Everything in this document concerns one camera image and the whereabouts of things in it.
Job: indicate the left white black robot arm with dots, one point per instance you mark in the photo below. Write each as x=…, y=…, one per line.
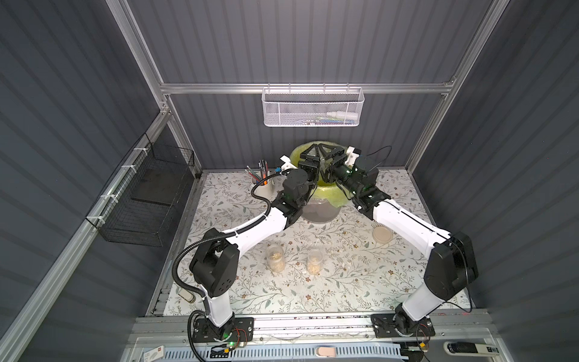
x=215, y=263

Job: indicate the glass oatmeal jar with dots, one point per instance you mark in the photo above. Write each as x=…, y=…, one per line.
x=275, y=258
x=314, y=261

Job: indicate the pink eraser block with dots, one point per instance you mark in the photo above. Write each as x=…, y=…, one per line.
x=326, y=351

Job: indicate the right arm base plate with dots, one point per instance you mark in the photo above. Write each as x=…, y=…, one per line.
x=391, y=325

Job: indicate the green plastic bin liner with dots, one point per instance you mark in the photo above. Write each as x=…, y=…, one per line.
x=325, y=192

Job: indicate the grey trash bin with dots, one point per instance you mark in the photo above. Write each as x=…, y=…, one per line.
x=320, y=211

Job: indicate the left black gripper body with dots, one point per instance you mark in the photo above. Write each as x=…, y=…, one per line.
x=309, y=163

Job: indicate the white black stapler device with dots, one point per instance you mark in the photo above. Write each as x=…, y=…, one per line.
x=470, y=349

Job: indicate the black wire basket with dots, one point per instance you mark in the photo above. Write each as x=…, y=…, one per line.
x=145, y=206

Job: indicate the pens bundle in cup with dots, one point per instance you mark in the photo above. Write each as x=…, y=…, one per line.
x=259, y=172

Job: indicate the beige jar lid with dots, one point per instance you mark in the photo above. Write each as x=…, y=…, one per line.
x=382, y=235

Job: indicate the white pen cup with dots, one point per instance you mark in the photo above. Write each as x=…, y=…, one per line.
x=265, y=190

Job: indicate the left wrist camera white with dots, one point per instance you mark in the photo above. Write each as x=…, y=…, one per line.
x=286, y=164

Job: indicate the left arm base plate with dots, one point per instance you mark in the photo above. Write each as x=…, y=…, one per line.
x=236, y=329

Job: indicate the white bottle in basket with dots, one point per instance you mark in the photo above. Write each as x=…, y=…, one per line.
x=344, y=116

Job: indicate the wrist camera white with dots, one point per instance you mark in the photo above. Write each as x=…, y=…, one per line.
x=286, y=164
x=352, y=154

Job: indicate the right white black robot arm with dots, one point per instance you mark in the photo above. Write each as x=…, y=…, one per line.
x=451, y=263

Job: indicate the white wire mesh basket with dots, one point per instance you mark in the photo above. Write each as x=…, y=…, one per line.
x=307, y=107

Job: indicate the white card with red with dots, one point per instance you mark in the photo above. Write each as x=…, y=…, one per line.
x=154, y=355

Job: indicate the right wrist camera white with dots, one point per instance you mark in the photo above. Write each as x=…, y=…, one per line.
x=352, y=154

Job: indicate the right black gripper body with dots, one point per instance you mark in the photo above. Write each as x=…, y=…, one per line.
x=337, y=161

